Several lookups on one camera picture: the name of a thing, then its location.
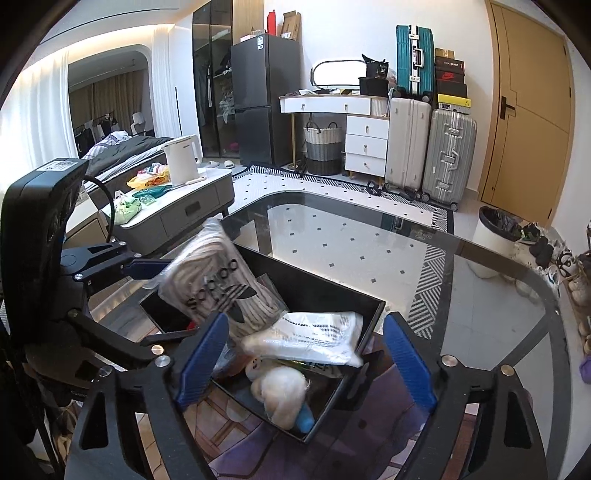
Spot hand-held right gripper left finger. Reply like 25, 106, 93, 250
65, 311, 230, 480

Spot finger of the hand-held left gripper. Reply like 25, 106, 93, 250
65, 308, 204, 370
60, 241, 175, 283

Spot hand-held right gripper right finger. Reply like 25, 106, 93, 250
382, 312, 548, 480

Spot white plush toy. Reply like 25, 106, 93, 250
245, 354, 316, 435

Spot white printed packet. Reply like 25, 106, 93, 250
242, 311, 365, 367

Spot black storage box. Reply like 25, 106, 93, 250
137, 242, 387, 445

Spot pale green plastic bag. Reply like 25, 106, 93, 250
113, 191, 142, 227

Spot grey side table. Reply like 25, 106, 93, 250
99, 166, 236, 257

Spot printed desk mat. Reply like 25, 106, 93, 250
134, 332, 462, 480

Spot pile of colourful snack packets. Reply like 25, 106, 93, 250
127, 162, 174, 199

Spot white electric kettle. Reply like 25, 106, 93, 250
163, 135, 204, 186

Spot bed with dark blanket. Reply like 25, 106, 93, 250
81, 131, 176, 204

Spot white sheer curtain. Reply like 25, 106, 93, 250
148, 25, 197, 153
0, 51, 79, 174

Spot white office chair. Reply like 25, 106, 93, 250
130, 112, 155, 137

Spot white trash bin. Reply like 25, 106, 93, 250
466, 205, 525, 278

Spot patterned black white rug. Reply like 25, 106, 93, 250
231, 164, 455, 333

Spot tan curtain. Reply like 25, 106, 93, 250
69, 76, 148, 139

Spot dark sneaker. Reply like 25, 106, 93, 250
519, 222, 546, 245

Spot wooden shoe rack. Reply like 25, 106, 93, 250
561, 249, 591, 384

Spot rows of assorted shoes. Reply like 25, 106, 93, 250
563, 251, 591, 356

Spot dark glass wardrobe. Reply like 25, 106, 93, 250
191, 0, 241, 160

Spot dark grey fridge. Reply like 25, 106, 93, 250
230, 33, 303, 168

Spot woven laundry basket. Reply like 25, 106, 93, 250
302, 121, 343, 176

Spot silver suitcase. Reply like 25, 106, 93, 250
421, 107, 478, 210

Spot white suitcase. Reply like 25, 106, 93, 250
385, 96, 433, 192

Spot white vanity desk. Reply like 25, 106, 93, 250
278, 92, 392, 178

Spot oval mirror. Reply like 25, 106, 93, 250
309, 58, 368, 90

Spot wooden door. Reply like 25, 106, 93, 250
478, 0, 575, 227

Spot cardboard box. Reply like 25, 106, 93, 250
281, 10, 302, 40

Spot black bag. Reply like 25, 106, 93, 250
358, 54, 391, 97

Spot teal suitcase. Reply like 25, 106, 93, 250
396, 24, 437, 100

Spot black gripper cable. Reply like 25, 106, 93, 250
83, 175, 116, 245

